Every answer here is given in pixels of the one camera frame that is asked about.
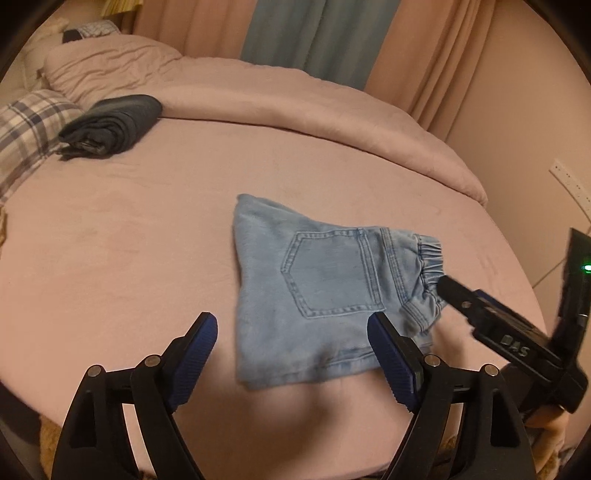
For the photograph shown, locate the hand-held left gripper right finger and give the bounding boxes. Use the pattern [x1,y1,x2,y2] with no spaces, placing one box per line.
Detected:
[367,311,539,480]

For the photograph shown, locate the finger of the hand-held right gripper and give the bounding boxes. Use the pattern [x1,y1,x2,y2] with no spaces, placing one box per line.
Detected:
[436,274,497,326]

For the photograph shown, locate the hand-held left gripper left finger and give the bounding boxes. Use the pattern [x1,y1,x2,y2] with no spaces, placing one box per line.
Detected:
[51,311,219,480]

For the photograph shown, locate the light blue denim pants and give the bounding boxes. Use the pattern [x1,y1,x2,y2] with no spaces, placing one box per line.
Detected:
[231,194,446,393]

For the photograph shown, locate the bed with pink sheet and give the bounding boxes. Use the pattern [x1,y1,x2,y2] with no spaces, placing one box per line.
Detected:
[0,34,568,476]

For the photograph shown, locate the white power strip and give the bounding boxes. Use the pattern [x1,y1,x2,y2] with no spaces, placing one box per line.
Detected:
[549,159,591,208]

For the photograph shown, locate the tan fuzzy rug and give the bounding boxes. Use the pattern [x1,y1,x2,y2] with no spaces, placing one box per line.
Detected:
[39,413,63,476]

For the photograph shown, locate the pink curtain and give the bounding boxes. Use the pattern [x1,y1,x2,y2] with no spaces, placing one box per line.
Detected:
[365,0,509,139]
[134,0,257,58]

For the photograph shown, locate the dark folded clothes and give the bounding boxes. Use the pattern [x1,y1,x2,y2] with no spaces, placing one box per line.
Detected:
[58,95,162,160]

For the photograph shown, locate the pink duvet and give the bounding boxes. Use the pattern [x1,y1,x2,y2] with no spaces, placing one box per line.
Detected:
[44,34,488,206]

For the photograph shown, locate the plaid pillow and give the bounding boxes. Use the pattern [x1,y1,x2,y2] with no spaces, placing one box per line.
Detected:
[0,90,84,204]

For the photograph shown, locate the blue curtain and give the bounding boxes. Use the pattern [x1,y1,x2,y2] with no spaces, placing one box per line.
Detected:
[240,0,393,90]

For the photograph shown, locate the blue white patterned item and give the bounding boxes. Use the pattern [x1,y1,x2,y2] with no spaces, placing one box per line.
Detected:
[62,21,122,43]

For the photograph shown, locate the yellow tassel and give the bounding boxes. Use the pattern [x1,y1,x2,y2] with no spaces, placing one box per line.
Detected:
[99,0,144,17]

